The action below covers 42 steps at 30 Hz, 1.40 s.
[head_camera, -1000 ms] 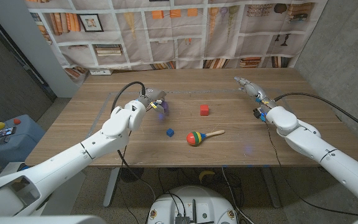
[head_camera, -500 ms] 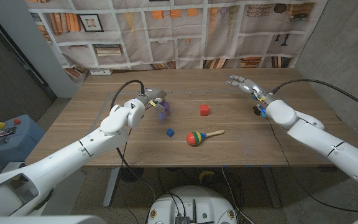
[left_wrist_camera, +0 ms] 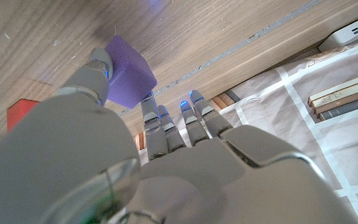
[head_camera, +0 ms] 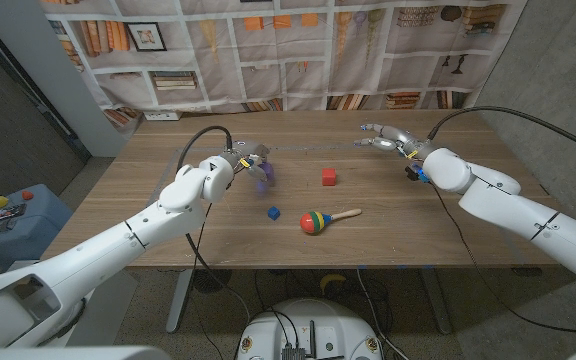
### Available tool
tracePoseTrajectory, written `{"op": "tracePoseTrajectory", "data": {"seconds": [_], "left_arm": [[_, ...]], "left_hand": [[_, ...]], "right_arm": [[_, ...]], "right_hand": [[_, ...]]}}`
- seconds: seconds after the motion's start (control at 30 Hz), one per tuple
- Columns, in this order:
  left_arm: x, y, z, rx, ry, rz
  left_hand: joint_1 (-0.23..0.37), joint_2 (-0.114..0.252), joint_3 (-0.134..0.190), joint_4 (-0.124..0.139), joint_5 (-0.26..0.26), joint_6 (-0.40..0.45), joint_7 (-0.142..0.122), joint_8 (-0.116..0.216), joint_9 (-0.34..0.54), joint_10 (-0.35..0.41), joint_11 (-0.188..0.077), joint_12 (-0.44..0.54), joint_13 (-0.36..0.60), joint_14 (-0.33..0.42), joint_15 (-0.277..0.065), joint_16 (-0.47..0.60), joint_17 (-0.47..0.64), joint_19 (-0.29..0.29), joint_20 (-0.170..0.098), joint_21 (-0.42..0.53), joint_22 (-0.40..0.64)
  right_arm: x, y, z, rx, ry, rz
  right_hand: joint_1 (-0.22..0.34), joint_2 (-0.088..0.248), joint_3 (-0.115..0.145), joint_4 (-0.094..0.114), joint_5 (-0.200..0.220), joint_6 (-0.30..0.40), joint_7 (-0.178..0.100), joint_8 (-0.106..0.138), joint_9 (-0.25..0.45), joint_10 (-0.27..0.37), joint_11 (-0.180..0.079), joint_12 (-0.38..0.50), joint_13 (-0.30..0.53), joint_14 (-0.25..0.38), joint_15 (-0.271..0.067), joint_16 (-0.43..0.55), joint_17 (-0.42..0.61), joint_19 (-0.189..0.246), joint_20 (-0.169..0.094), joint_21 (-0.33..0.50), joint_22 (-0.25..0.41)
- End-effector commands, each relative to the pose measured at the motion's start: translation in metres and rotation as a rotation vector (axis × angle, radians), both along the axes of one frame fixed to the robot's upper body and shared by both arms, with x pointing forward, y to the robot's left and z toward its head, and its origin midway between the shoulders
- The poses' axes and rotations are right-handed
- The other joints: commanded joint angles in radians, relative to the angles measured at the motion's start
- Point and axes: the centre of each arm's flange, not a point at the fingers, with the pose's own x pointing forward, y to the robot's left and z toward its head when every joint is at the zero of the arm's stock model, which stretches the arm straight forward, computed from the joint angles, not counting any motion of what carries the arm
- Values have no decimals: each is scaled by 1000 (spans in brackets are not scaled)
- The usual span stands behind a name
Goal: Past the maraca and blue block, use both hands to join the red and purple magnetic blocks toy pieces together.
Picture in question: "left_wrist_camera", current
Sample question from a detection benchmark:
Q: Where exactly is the white power strip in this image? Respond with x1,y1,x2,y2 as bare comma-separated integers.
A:
318,11,358,53

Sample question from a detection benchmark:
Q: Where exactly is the purple magnetic cube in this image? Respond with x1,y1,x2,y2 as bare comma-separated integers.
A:
104,34,158,110

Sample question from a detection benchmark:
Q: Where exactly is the red magnetic cube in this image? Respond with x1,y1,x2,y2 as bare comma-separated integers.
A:
6,98,40,133

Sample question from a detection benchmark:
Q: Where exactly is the printed bookshelf backdrop cloth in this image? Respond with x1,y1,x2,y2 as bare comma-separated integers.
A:
134,37,358,224

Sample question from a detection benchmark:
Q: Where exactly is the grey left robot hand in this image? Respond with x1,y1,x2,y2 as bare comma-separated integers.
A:
0,47,358,224

